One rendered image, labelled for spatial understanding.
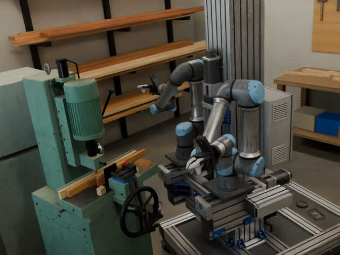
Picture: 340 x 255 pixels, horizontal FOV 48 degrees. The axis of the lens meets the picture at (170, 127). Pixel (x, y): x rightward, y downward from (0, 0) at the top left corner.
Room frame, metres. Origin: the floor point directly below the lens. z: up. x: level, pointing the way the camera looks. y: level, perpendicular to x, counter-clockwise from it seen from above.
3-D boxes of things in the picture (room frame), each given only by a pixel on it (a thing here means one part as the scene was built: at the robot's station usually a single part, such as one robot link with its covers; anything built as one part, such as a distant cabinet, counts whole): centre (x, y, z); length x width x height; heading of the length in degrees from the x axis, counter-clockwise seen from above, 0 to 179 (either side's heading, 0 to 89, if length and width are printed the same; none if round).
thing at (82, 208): (1.95, 0.34, 0.87); 0.61 x 0.30 x 0.06; 138
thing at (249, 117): (1.85, -0.42, 1.19); 0.15 x 0.12 x 0.55; 52
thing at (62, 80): (2.08, 0.56, 1.53); 0.08 x 0.08 x 0.17; 48
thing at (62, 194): (2.04, 0.44, 0.92); 0.60 x 0.02 x 0.05; 138
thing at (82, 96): (1.98, 0.46, 1.35); 0.18 x 0.18 x 0.31
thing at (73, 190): (2.06, 0.39, 0.92); 0.62 x 0.02 x 0.04; 138
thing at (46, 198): (2.06, 0.55, 0.76); 0.57 x 0.45 x 0.09; 48
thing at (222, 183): (1.94, -0.31, 0.87); 0.15 x 0.15 x 0.10
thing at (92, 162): (2.00, 0.47, 1.03); 0.14 x 0.07 x 0.09; 48
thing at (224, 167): (1.66, -0.24, 1.12); 0.11 x 0.08 x 0.11; 52
